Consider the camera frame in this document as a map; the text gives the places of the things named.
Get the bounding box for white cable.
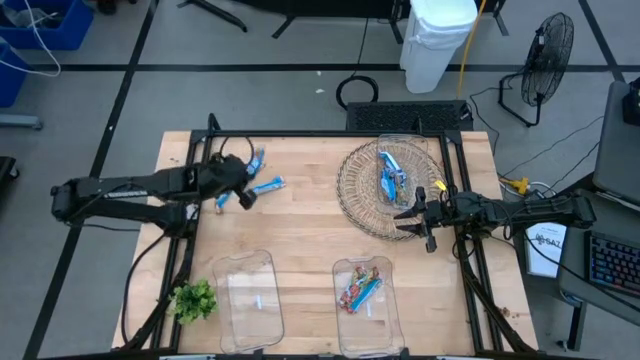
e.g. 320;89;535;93
0;0;62;79

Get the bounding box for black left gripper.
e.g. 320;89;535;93
198;155;259;212

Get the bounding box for white paper sign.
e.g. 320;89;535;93
524;222;569;279

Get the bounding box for black floor fan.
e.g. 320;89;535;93
497;12;576;129

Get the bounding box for gray keyboard shelf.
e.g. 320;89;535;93
557;188;640;329

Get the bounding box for black power cable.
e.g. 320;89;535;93
121;232;169;346

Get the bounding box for yellow cable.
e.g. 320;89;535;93
456;0;489;99

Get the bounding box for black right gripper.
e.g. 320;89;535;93
393;185;457;254

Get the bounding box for black desk device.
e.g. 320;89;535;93
622;77;640;127

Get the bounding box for white trash bin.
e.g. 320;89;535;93
398;0;479;95

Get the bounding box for round wicker tray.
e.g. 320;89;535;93
335;139;449;242

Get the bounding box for gray metal foot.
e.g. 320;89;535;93
0;114;44;131

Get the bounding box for black perforated case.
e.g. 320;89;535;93
345;100;474;133

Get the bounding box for blue plastic crate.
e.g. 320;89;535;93
0;0;95;51
0;42;30;109

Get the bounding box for black backlit keyboard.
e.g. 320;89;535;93
588;234;640;299

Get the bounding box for black table with legs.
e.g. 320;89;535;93
177;0;509;46

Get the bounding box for black metal table frame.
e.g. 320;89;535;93
112;112;539;360

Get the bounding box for black chair edge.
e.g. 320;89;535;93
0;156;20;182

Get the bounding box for black coiled cable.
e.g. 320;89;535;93
335;17;380;110

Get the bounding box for gray desk top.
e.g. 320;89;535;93
592;79;640;206

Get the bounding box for small green plant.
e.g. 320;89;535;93
169;277;219;326

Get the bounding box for yellow plug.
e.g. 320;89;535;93
499;175;530;195

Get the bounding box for clear plastic bin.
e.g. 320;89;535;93
331;255;406;357
375;133;444;210
212;248;286;354

